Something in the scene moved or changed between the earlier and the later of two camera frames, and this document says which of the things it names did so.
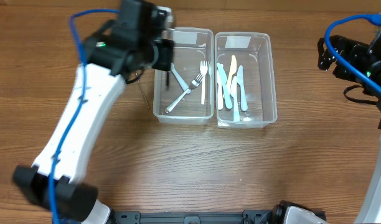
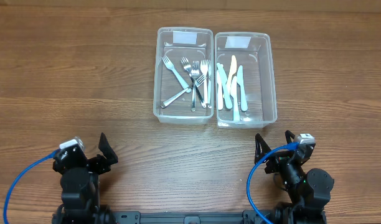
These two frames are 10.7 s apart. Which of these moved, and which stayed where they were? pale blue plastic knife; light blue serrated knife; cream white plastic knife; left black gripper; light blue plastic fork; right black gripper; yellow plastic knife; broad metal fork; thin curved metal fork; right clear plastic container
Moved: right black gripper; left black gripper; thin curved metal fork; broad metal fork
Stayed: light blue serrated knife; right clear plastic container; pale blue plastic knife; yellow plastic knife; cream white plastic knife; light blue plastic fork
